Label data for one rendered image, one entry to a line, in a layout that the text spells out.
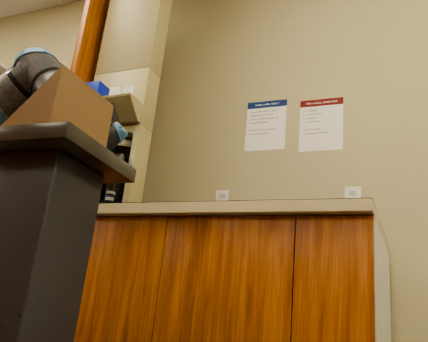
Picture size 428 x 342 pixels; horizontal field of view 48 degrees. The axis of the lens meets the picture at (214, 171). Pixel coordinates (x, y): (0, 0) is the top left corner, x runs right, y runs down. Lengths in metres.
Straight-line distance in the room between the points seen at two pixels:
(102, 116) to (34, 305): 0.56
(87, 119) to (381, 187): 1.37
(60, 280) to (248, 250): 0.61
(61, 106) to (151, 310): 0.74
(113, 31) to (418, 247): 1.78
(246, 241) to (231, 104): 1.20
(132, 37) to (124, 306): 1.39
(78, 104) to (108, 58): 1.23
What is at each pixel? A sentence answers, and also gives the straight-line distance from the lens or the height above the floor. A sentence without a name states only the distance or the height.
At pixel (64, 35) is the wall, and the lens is 3.58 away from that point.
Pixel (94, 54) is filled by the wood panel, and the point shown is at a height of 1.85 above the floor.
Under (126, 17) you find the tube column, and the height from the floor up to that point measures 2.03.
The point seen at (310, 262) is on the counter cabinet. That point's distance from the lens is 1.49.
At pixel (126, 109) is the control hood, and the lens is 2.24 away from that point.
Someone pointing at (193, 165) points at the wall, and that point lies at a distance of 2.54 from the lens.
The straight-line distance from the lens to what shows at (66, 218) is 1.22.
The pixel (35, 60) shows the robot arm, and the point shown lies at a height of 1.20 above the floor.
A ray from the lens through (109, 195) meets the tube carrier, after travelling 2.24.
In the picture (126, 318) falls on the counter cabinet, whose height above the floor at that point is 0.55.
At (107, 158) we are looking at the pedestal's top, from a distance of 1.26.
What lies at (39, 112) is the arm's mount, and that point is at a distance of 1.29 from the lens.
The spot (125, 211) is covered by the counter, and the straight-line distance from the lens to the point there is 1.75.
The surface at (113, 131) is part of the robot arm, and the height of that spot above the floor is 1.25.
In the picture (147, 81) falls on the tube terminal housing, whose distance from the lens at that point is 2.35.
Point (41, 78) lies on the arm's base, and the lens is 1.42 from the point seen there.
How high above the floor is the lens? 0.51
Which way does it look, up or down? 19 degrees up
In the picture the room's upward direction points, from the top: 6 degrees clockwise
